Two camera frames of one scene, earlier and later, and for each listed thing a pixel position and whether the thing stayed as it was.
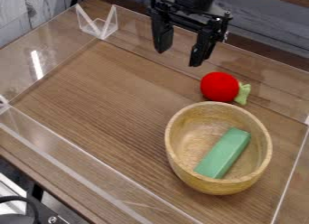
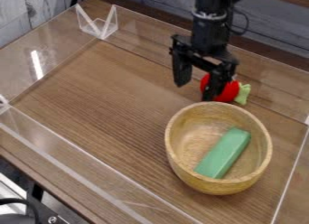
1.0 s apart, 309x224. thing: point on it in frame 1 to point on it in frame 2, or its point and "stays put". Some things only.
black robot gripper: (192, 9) to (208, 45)
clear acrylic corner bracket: (99, 27) stays put
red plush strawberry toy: (221, 87) stays put
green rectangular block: (217, 162) stays put
